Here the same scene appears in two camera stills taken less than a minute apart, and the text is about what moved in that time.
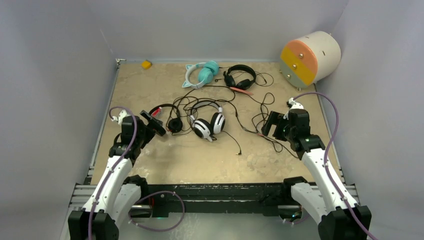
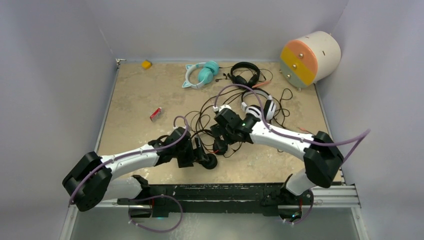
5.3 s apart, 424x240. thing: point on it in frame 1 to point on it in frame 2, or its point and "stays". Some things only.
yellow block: x=146 y=64 stays
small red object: x=156 y=112 stays
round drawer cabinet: x=310 y=58 stays
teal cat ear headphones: x=199 y=74 stays
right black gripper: x=274 y=118 to x=218 y=131
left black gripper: x=155 y=125 to x=198 y=153
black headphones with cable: x=175 y=125 to x=198 y=122
